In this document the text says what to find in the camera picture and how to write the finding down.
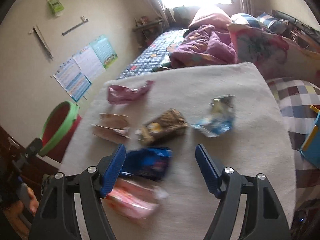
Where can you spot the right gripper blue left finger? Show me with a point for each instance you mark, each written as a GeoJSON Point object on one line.
{"type": "Point", "coordinates": [109, 169]}

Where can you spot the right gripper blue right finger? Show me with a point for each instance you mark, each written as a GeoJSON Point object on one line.
{"type": "Point", "coordinates": [209, 171]}

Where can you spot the dark blue snack wrapper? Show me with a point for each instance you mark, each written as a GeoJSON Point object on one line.
{"type": "Point", "coordinates": [150, 163]}

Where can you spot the white blue snack bag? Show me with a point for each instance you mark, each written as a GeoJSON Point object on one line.
{"type": "Point", "coordinates": [220, 118]}

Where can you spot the person left hand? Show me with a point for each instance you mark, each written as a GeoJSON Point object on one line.
{"type": "Point", "coordinates": [28, 200]}

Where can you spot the red bin green rim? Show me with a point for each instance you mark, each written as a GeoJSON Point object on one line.
{"type": "Point", "coordinates": [59, 129]}

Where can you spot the white towel mat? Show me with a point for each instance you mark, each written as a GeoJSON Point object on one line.
{"type": "Point", "coordinates": [258, 143]}

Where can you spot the gold brown snack wrapper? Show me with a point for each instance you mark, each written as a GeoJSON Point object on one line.
{"type": "Point", "coordinates": [169, 124]}

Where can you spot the blue learning chart poster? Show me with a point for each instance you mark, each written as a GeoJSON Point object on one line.
{"type": "Point", "coordinates": [72, 79]}

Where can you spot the pink crumpled wrapper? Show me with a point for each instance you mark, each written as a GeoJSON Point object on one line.
{"type": "Point", "coordinates": [117, 95]}

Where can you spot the white learning chart poster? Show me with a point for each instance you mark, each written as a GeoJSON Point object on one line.
{"type": "Point", "coordinates": [89, 63]}

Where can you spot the blue yellow toy box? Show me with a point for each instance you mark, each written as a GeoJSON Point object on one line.
{"type": "Point", "coordinates": [310, 149]}

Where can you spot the checkered patchwork blanket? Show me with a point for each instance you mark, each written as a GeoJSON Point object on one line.
{"type": "Point", "coordinates": [294, 98]}

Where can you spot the green number chart poster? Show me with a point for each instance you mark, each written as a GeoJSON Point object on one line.
{"type": "Point", "coordinates": [104, 51]}

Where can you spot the blue plaid bed sheet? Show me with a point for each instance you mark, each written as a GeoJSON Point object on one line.
{"type": "Point", "coordinates": [155, 55]}

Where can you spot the purple pink quilt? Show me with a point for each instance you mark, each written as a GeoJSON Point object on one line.
{"type": "Point", "coordinates": [207, 42]}

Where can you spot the floral pink blanket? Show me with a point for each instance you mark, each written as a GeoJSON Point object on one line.
{"type": "Point", "coordinates": [272, 54]}

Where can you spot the small cluttered side table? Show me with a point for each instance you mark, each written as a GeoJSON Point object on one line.
{"type": "Point", "coordinates": [146, 30]}

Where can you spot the blue plaid pillow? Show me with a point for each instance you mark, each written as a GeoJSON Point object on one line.
{"type": "Point", "coordinates": [264, 21]}

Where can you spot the wooden headboard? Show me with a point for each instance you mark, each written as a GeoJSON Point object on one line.
{"type": "Point", "coordinates": [300, 33]}

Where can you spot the metal wall bracket bar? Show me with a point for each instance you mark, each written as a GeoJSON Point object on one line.
{"type": "Point", "coordinates": [83, 21]}

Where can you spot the green box on wall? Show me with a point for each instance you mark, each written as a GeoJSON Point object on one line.
{"type": "Point", "coordinates": [55, 7]}

